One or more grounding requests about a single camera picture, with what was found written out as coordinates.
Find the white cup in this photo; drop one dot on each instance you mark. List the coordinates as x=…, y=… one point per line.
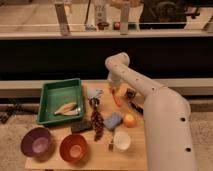
x=122, y=140

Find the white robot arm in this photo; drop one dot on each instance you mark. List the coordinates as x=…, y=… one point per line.
x=169, y=145

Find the orange fruit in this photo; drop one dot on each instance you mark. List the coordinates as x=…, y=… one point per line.
x=129, y=121

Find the grey post right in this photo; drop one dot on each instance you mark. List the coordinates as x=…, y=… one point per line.
x=125, y=9

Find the grey post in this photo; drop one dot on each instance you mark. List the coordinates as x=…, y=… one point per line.
x=62, y=19
x=125, y=9

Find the red orange bowl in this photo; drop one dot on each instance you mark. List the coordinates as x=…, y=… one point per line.
x=73, y=148

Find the purple bowl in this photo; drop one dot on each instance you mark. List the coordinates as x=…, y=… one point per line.
x=36, y=142

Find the metal fork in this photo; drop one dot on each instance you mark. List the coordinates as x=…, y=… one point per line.
x=111, y=142

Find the black tool on table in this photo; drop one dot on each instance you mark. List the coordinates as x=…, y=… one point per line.
x=130, y=94

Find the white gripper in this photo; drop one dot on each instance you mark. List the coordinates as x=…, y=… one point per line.
x=114, y=81

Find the dark brown grape bunch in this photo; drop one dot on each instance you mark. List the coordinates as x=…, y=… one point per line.
x=96, y=119

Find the blue sponge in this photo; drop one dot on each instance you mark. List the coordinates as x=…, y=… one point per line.
x=112, y=121

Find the green plastic tray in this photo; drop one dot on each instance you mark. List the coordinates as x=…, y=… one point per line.
x=56, y=94

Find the red orange pepper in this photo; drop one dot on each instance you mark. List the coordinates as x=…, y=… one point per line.
x=116, y=99

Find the grey post left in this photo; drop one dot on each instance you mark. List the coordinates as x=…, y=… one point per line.
x=62, y=19

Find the light blue cloth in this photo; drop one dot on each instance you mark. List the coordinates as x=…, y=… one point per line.
x=94, y=93

